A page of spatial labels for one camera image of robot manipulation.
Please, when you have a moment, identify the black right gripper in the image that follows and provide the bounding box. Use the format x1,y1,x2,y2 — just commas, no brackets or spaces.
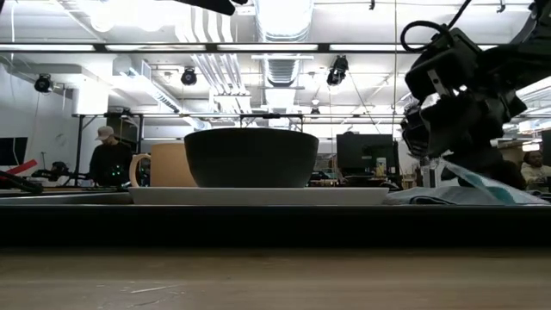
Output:
399,84,529,191

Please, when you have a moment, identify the green-handled metal utensil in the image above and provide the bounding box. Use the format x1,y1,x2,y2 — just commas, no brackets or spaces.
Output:
443,158,520,205

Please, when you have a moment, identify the cutlery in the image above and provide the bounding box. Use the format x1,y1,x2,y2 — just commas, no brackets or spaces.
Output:
382,184,551,207

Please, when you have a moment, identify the black bowl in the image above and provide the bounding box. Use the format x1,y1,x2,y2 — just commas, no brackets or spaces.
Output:
183,127,320,189

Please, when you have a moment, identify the orange plastic mug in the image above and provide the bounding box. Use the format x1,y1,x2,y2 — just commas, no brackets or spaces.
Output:
128,142,198,189

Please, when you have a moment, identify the white round plate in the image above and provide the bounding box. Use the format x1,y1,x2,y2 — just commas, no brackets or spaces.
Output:
127,185,390,207

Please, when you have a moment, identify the black plastic serving tray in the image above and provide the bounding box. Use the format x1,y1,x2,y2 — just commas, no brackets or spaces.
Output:
0,190,551,247

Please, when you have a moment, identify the person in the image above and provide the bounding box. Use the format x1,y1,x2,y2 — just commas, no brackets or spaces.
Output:
88,125,135,188
50,160,71,178
519,150,551,187

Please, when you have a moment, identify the black ceiling spotlight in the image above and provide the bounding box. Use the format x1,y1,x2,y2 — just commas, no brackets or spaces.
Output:
325,54,350,87
180,65,199,87
34,73,54,94

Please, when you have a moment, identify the black computer monitor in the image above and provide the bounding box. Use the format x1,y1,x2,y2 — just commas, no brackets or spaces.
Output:
336,133,399,170

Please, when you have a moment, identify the red bar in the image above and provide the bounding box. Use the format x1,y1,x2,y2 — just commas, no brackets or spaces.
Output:
0,158,39,177

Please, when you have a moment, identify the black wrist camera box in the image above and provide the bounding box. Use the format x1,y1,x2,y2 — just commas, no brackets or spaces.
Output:
404,27,484,102

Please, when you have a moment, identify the black metal rig frame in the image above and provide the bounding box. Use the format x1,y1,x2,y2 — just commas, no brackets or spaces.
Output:
238,113,306,133

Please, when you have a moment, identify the black camera cable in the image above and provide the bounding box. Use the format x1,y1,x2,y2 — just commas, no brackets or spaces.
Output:
399,0,474,54

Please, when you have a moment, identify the black wall screen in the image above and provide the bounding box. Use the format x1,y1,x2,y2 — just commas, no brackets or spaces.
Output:
0,137,29,167

